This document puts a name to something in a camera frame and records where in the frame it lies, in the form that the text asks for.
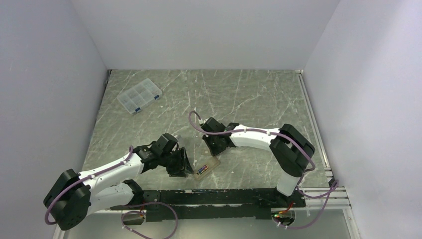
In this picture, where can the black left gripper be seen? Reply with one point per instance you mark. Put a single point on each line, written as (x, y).
(182, 165)

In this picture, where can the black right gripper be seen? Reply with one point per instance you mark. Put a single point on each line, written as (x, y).
(214, 151)

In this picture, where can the blue purple battery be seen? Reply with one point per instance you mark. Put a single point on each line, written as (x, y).
(200, 174)

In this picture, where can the white remote control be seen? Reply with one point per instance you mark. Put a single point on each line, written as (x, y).
(212, 162)

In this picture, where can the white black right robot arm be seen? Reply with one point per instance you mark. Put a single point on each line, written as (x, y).
(290, 148)

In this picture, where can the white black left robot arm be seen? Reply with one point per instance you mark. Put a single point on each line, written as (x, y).
(76, 195)

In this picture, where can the clear plastic organizer box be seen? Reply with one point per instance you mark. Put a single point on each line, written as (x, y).
(138, 97)

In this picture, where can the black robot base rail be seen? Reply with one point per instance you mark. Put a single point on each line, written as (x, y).
(258, 203)

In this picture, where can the aluminium frame rail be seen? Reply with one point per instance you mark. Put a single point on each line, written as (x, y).
(338, 200)

